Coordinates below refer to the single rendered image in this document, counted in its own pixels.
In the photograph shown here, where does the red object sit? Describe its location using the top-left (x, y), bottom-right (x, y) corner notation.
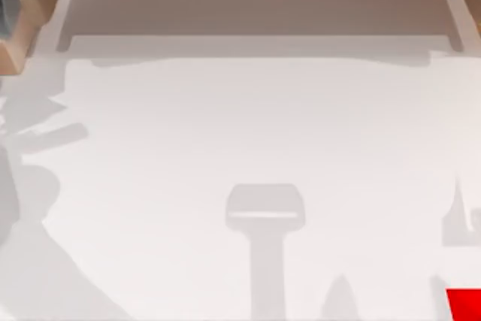
top-left (445, 288), bottom-right (481, 321)

